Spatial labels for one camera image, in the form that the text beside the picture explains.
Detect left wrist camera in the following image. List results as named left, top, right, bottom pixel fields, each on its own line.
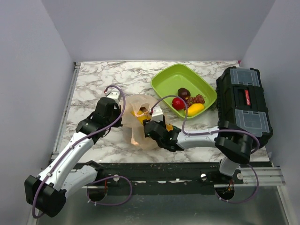
left=105, top=90, right=122, bottom=102

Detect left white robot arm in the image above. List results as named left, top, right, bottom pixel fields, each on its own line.
left=24, top=97, right=122, bottom=218

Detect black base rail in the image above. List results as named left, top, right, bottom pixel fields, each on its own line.
left=86, top=161, right=243, bottom=195

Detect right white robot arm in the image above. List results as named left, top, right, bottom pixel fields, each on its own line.
left=143, top=120, right=260, bottom=184

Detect red fake grapes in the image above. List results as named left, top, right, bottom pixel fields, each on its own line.
left=186, top=94, right=205, bottom=106

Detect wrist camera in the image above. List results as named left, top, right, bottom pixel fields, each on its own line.
left=151, top=106, right=164, bottom=123
left=105, top=90, right=122, bottom=102

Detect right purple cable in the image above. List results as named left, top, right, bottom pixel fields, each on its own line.
left=150, top=95, right=260, bottom=204

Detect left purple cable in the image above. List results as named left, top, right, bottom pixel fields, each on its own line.
left=31, top=85, right=133, bottom=218

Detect translucent orange plastic bag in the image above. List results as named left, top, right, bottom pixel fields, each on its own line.
left=122, top=94, right=158, bottom=150

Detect yellow fake mango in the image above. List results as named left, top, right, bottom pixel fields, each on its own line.
left=184, top=103, right=205, bottom=117

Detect black plastic toolbox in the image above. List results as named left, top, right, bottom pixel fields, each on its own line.
left=216, top=67, right=273, bottom=148

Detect yellow fake fruit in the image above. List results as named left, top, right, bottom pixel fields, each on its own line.
left=131, top=110, right=151, bottom=124

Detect purple cable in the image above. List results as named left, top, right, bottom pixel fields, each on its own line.
left=150, top=95, right=260, bottom=204
left=31, top=85, right=133, bottom=218

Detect dark red fake fruit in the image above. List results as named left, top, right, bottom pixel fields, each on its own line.
left=177, top=88, right=191, bottom=100

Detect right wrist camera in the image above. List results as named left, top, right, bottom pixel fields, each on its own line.
left=151, top=106, right=164, bottom=123

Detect green handled screwdriver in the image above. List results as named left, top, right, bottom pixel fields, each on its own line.
left=172, top=126, right=181, bottom=132

